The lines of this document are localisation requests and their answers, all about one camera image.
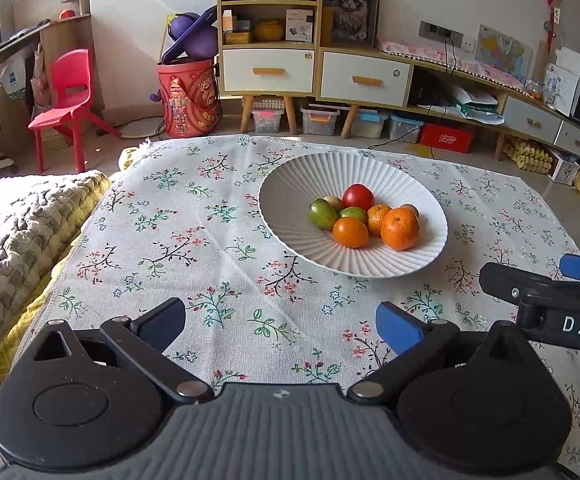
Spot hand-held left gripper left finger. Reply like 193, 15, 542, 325
32, 297, 215, 407

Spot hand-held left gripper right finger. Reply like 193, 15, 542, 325
347, 301, 541, 404

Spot large orange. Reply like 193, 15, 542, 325
381, 207, 421, 251

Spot smooth orange tomato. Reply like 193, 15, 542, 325
332, 217, 369, 249

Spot small tangerine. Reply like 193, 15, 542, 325
367, 204, 393, 237

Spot green mango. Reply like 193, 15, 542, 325
338, 206, 369, 226
308, 199, 339, 231

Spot red tomato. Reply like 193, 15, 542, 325
342, 184, 375, 212

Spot white ribbed plate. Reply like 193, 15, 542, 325
258, 153, 449, 279

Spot floral tablecloth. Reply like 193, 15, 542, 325
0, 135, 580, 480

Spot low wooden cabinet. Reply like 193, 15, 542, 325
410, 55, 580, 162

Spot beige quilted blanket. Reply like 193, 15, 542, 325
0, 170, 113, 391

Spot red flat box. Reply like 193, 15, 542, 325
419, 122, 473, 154

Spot clear storage box blue lid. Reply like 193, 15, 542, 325
389, 114, 425, 144
352, 110, 388, 140

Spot clear storage box orange clips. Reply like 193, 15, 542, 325
301, 106, 339, 137

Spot red printed bucket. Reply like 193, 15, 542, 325
157, 57, 222, 139

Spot red plastic chair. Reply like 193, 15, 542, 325
28, 49, 122, 173

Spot white drawer with round sticker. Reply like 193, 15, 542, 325
222, 49, 315, 94
320, 51, 411, 107

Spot pink lace cloth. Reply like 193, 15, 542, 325
379, 38, 527, 93

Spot purple toy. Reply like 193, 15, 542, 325
162, 6, 219, 65

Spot yellow ceramic jar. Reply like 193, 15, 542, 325
254, 19, 285, 43

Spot white printed box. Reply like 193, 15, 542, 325
285, 8, 315, 43

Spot wooden desk with shelves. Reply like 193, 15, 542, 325
0, 0, 93, 111

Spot framed cat picture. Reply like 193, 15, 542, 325
322, 0, 381, 49

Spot wooden shelf cabinet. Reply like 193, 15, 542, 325
216, 0, 415, 139

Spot wall socket panel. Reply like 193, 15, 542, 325
418, 21, 464, 51

